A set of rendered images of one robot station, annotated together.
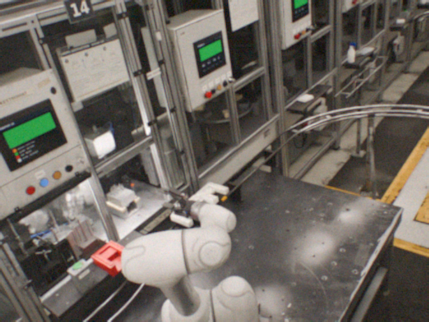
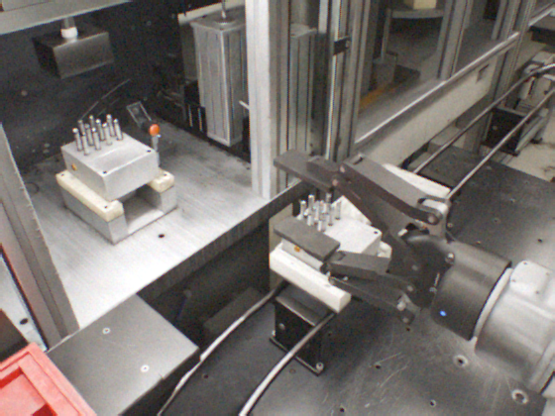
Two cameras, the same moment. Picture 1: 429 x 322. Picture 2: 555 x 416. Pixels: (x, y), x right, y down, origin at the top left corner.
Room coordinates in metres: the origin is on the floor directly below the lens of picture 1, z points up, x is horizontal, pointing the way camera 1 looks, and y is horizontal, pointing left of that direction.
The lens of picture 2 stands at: (1.20, 0.32, 1.43)
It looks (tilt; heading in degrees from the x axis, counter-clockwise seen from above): 38 degrees down; 358
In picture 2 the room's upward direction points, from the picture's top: straight up
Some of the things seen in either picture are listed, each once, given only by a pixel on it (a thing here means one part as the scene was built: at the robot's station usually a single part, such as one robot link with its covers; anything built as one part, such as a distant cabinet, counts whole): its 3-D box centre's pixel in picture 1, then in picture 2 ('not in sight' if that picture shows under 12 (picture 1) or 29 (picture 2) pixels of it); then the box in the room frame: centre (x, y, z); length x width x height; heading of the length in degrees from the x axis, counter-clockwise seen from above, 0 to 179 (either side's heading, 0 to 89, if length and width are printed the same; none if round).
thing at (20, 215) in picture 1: (52, 193); not in sight; (1.41, 0.70, 1.37); 0.36 x 0.04 x 0.04; 136
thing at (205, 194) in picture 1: (201, 206); (365, 236); (1.85, 0.13, 0.84); 0.36 x 0.14 x 0.10; 136
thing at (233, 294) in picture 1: (235, 302); not in sight; (1.13, 0.03, 0.85); 0.18 x 0.16 x 0.22; 89
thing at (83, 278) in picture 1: (81, 275); not in sight; (1.33, 0.69, 0.97); 0.08 x 0.08 x 0.12; 46
